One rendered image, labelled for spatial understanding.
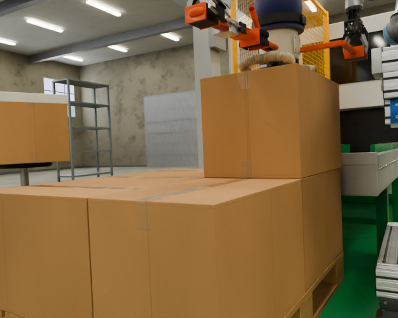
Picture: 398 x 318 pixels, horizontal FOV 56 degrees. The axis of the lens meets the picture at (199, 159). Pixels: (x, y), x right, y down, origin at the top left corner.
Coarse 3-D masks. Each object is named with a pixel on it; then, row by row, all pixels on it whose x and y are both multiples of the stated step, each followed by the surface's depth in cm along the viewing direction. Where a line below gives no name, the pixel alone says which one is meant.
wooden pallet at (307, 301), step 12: (336, 264) 168; (324, 276) 150; (336, 276) 169; (312, 288) 136; (324, 288) 164; (336, 288) 167; (300, 300) 125; (312, 300) 136; (324, 300) 152; (0, 312) 126; (288, 312) 115; (300, 312) 124; (312, 312) 136
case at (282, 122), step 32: (288, 64) 130; (224, 96) 144; (256, 96) 137; (288, 96) 130; (320, 96) 151; (224, 128) 145; (256, 128) 137; (288, 128) 131; (320, 128) 150; (224, 160) 145; (256, 160) 138; (288, 160) 131; (320, 160) 149
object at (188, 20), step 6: (192, 6) 112; (198, 6) 111; (204, 6) 110; (186, 12) 113; (204, 12) 110; (210, 12) 112; (186, 18) 113; (192, 18) 112; (198, 18) 111; (204, 18) 110; (210, 18) 112; (216, 18) 115; (186, 24) 114; (192, 24) 114; (198, 24) 115; (204, 24) 115; (210, 24) 115; (216, 24) 115
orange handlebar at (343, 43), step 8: (200, 8) 109; (192, 16) 112; (224, 24) 120; (240, 32) 130; (248, 32) 133; (344, 40) 153; (272, 48) 153; (304, 48) 161; (312, 48) 159; (320, 48) 157; (344, 48) 158; (352, 48) 163
